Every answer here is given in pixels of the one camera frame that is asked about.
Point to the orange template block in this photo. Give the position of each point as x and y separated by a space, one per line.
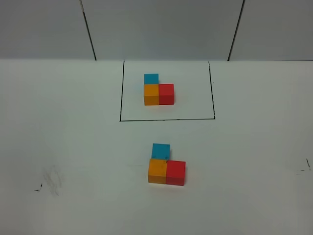
151 94

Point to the red template block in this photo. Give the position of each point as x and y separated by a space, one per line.
166 94

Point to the blue template block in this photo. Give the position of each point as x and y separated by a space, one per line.
151 78

